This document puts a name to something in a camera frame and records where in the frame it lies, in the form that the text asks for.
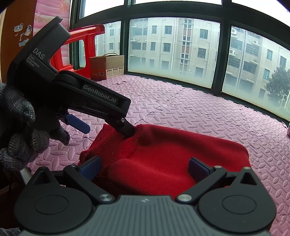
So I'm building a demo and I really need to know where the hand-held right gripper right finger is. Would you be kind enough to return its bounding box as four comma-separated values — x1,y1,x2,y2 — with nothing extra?
177,157,261,204

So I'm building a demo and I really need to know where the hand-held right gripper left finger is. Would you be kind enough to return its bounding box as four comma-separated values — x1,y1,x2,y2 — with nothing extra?
29,156,116,204

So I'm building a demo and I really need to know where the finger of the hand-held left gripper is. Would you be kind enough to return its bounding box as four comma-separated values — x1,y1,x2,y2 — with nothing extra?
108,116,135,138
64,114,90,133

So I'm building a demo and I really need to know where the red knit garment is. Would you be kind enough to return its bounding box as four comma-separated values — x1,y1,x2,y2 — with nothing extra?
78,124,251,198

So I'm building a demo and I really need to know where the person's left hand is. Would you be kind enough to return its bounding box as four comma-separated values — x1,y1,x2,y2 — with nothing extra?
0,83,71,171

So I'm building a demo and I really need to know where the brown wooden panel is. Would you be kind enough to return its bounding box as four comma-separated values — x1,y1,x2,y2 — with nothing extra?
0,9,37,84

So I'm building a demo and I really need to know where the pink printed curtain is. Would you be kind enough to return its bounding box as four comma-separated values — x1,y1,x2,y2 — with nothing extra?
34,0,72,62

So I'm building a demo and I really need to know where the red plastic stool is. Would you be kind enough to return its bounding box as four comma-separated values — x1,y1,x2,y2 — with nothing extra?
50,24,106,79

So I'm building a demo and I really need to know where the pink foam floor mat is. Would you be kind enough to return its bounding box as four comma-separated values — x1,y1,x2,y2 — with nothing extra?
23,74,290,236

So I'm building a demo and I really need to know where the brown cardboard box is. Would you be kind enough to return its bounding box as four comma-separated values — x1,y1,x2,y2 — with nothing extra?
89,53,125,80

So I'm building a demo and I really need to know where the beige apartment building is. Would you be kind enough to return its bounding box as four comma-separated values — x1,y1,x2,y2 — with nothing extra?
95,17,290,109

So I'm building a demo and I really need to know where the green tree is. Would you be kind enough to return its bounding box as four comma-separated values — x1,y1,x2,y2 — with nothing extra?
265,66,290,109

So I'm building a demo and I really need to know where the green window frame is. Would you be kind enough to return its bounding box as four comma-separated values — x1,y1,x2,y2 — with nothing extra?
70,0,290,127

